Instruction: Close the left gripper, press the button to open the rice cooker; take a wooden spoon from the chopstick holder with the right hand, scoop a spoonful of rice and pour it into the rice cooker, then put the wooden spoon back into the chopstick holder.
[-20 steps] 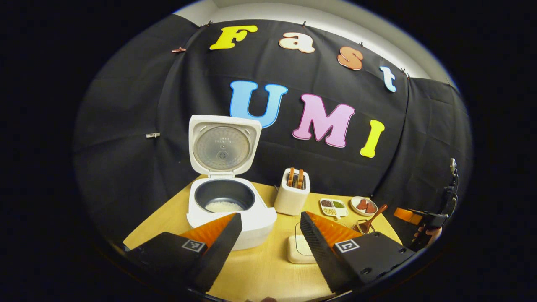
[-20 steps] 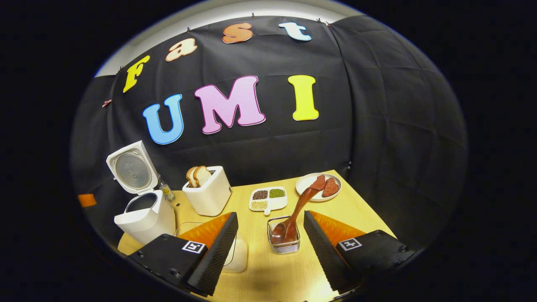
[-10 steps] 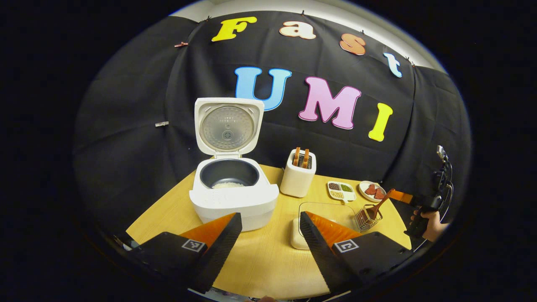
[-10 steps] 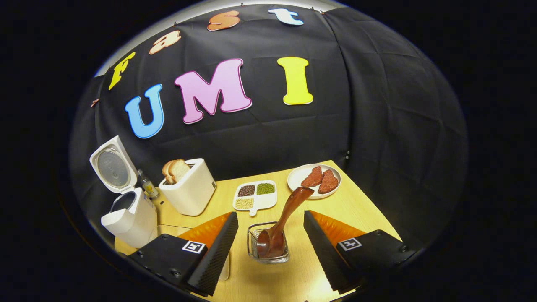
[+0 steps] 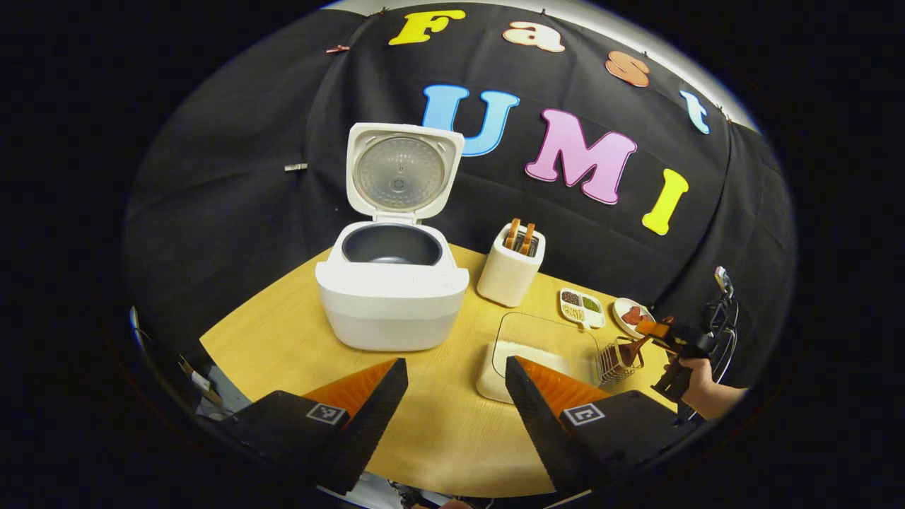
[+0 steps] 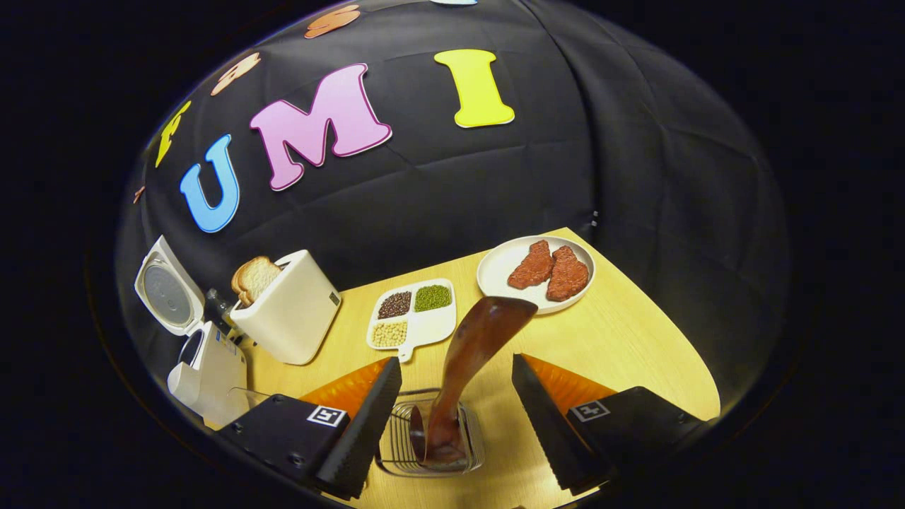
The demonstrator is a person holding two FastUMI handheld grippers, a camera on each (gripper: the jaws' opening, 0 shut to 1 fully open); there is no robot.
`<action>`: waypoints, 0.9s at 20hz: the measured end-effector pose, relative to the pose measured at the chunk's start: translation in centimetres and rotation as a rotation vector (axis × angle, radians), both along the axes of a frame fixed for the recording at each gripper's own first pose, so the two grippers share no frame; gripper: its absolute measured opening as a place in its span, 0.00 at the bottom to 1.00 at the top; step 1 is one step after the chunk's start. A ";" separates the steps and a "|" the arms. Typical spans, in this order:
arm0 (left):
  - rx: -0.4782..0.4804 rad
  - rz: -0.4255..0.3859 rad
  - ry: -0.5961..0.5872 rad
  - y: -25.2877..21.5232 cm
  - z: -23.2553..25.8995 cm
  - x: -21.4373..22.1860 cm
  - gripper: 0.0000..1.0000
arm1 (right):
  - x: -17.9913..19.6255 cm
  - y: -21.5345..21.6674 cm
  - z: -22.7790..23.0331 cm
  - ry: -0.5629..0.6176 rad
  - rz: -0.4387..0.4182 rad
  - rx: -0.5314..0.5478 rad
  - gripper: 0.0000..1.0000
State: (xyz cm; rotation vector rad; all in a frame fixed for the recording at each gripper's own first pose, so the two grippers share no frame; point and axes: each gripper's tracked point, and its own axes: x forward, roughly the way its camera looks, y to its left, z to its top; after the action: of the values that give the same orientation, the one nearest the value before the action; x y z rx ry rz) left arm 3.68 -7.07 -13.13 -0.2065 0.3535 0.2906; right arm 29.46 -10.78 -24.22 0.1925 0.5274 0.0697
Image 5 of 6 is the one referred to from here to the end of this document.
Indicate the red meat slice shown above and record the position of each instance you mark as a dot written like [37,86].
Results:
[646,319]
[631,315]

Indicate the toasted bread slice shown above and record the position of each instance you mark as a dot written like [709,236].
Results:
[511,233]
[527,239]

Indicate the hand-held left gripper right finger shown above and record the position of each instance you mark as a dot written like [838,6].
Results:
[541,424]

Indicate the black backdrop cloth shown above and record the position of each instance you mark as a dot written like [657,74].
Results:
[247,177]

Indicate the clear plastic rice container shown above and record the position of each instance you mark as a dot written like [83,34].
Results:
[537,329]

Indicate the white divided grain dish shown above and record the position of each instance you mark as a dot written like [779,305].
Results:
[581,307]

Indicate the white toaster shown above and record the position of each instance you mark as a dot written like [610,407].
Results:
[505,279]

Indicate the white round plate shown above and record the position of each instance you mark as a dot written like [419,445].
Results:
[619,314]

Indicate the white rice cooker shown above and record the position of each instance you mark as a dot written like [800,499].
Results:
[392,304]

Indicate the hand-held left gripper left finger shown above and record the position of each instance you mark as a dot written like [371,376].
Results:
[368,424]

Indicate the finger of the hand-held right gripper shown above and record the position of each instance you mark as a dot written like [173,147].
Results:
[654,329]

